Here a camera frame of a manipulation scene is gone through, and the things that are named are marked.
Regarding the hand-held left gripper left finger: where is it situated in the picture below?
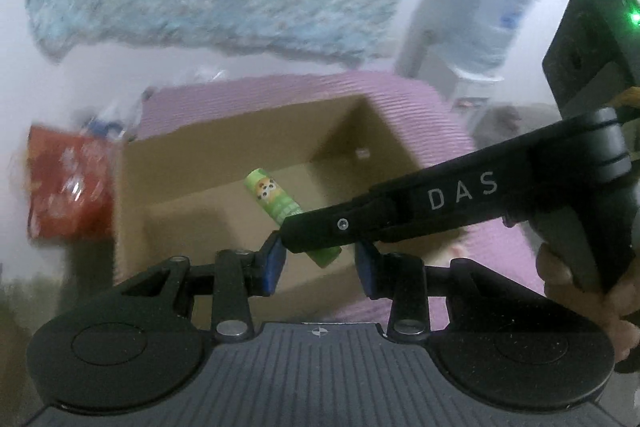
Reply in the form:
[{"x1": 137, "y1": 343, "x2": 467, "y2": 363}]
[{"x1": 120, "y1": 231, "x2": 288, "y2": 342}]

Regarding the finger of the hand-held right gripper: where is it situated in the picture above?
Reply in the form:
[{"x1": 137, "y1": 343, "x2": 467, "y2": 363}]
[{"x1": 277, "y1": 187, "x2": 402, "y2": 255}]

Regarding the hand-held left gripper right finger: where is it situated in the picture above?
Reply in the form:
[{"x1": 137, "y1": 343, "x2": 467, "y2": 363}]
[{"x1": 355, "y1": 242, "x2": 526, "y2": 344}]

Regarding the green cartoon print tube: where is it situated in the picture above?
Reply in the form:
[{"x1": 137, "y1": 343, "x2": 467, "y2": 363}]
[{"x1": 244, "y1": 167, "x2": 343, "y2": 268}]

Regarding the brown cardboard box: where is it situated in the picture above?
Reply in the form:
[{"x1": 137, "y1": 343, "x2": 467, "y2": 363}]
[{"x1": 112, "y1": 93, "x2": 471, "y2": 310}]

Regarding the person's right hand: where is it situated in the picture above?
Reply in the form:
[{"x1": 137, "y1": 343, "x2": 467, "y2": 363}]
[{"x1": 535, "y1": 244, "x2": 640, "y2": 365}]

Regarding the purple checkered cloth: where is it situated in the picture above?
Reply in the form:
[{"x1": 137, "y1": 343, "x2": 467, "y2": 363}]
[{"x1": 135, "y1": 71, "x2": 551, "y2": 325}]

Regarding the large blue water jug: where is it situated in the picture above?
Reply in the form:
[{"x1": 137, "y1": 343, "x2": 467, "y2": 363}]
[{"x1": 445, "y1": 0, "x2": 541, "y2": 80}]

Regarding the white water dispenser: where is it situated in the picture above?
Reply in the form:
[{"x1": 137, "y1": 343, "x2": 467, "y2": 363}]
[{"x1": 395, "y1": 0, "x2": 506, "y2": 118}]

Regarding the blue white packet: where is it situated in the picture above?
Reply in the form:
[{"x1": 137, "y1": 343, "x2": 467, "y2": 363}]
[{"x1": 82, "y1": 104, "x2": 141, "y2": 142}]

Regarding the red plastic bag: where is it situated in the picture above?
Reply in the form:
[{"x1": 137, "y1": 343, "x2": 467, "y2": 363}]
[{"x1": 26, "y1": 124, "x2": 123, "y2": 242}]

